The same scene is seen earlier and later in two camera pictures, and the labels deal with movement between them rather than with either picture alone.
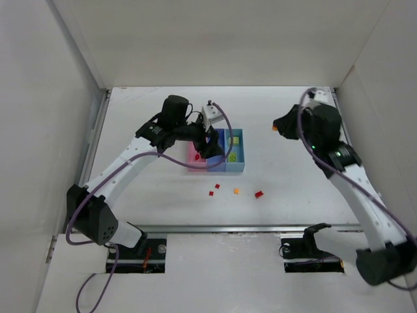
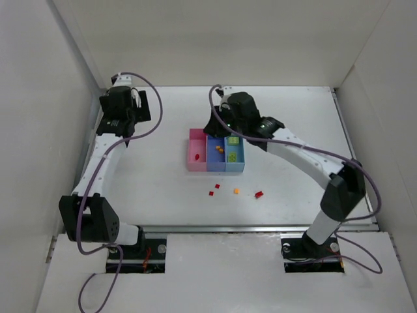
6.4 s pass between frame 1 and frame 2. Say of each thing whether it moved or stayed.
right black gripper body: moved
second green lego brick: stayed
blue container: stayed
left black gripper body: moved
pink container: stayed
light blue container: stayed
